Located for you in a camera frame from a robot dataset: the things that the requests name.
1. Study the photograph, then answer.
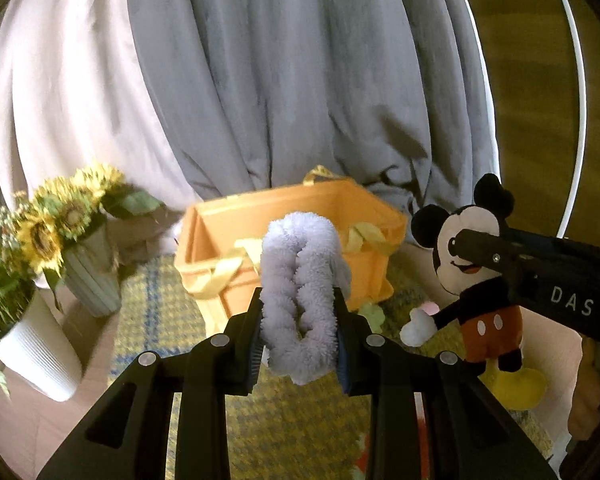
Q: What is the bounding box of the yellow blue woven rug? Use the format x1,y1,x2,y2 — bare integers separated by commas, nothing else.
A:
109,253,556,480

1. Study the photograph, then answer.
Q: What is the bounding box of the fluffy lavender scrunchie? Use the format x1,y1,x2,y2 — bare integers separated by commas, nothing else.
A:
260,211,351,386

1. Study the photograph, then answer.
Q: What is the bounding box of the green soft frog toy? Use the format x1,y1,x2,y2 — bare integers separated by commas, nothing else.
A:
358,302,386,334

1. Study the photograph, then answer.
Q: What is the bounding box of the grey ribbed vase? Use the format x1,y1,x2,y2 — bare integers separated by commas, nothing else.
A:
64,223,121,318

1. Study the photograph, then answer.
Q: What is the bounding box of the white ribbed plant pot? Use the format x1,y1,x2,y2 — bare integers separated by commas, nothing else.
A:
0,292,83,402

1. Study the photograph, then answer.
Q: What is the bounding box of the white sheer curtain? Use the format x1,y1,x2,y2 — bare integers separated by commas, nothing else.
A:
0,0,202,212

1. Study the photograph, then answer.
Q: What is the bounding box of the grey curtain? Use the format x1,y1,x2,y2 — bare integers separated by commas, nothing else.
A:
0,0,502,221

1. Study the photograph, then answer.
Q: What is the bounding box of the pink soft oval toy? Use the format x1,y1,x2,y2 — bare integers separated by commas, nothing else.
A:
418,301,440,315

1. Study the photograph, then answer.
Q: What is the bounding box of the Mickey Mouse plush toy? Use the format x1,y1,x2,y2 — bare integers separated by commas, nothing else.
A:
400,174,548,411

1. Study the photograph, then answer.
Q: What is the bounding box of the sunflower bouquet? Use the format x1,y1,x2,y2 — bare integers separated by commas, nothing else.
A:
0,164,162,278

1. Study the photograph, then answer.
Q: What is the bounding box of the person's right hand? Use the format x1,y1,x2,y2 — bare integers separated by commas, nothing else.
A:
568,337,600,441

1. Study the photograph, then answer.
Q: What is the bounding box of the orange plastic storage box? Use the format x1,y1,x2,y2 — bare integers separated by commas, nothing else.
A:
174,166,407,335

